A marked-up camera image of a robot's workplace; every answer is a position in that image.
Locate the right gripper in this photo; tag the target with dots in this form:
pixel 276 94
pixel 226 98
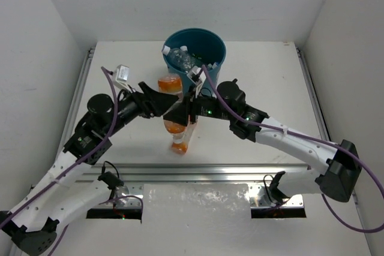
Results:
pixel 180 111

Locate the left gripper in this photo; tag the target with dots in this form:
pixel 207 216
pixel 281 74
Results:
pixel 145 104

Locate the orange drink bottle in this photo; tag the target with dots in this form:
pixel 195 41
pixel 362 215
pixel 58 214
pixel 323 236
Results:
pixel 172 84
pixel 181 146

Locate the clear bottle white cap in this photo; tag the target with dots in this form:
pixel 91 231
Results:
pixel 174 55

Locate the green plastic bottle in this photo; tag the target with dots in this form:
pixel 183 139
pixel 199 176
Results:
pixel 196 56

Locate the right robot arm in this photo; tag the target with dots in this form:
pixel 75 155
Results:
pixel 332 170

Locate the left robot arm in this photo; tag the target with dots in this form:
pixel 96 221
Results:
pixel 34 223

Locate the teal plastic bin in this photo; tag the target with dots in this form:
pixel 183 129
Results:
pixel 202 42

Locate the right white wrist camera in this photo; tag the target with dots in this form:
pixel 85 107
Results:
pixel 196 76

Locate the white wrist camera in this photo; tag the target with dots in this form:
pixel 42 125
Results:
pixel 120 75
pixel 196 76

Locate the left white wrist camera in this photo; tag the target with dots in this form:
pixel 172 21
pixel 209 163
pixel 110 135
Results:
pixel 120 75

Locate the aluminium front rail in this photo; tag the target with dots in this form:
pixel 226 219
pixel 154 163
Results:
pixel 192 172

